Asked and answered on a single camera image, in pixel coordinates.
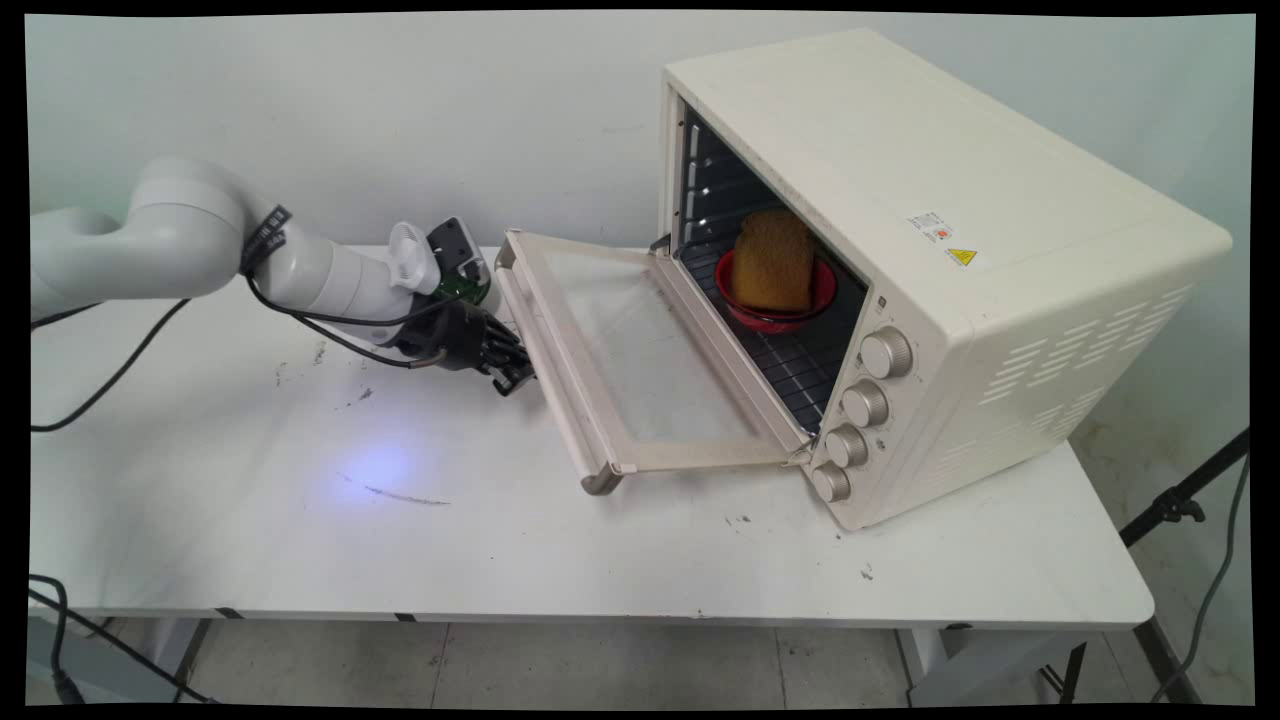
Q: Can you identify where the red bowl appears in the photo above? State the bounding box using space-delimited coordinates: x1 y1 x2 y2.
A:
714 247 839 335

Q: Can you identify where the metal oven rack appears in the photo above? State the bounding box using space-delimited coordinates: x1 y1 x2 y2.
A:
680 238 853 437

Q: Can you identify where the black velcro wrist strap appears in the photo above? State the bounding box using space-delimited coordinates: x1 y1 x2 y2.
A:
239 204 294 278

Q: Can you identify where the brown toast slice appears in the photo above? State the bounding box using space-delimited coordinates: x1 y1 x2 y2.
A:
732 208 817 314

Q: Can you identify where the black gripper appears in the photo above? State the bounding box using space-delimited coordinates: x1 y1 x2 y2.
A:
396 298 538 398

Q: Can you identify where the cream toaster oven body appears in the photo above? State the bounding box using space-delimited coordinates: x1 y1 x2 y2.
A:
657 28 1233 532

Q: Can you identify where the black floor cable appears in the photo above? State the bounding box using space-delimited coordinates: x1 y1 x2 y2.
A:
28 573 218 706

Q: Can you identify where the black tripod stand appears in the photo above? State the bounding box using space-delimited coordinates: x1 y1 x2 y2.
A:
1040 428 1251 706

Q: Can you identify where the dark green bowl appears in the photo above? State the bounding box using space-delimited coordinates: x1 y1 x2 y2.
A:
433 262 502 315

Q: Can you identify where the grey hanging cable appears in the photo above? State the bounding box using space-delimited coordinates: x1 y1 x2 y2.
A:
1150 455 1251 703

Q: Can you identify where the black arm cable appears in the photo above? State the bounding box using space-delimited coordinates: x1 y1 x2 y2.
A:
30 272 453 434

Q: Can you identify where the cream glass oven door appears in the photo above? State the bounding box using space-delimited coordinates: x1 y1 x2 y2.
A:
493 230 814 496

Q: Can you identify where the grey table leg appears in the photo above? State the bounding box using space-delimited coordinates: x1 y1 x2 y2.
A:
30 617 216 705
897 624 1093 707

